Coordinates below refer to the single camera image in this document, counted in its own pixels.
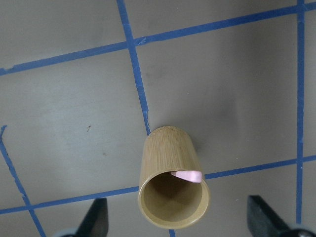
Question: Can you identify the bamboo wooden cup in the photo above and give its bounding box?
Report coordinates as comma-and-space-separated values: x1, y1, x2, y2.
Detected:
138, 126, 210, 230

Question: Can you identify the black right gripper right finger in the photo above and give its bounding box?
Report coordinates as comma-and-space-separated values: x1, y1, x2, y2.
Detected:
247, 196, 294, 237

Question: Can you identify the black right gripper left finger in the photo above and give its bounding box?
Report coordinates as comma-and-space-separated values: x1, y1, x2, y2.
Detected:
75, 198, 109, 237

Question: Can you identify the pink chopstick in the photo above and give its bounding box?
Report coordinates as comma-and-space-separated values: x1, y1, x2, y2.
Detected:
171, 170, 203, 183

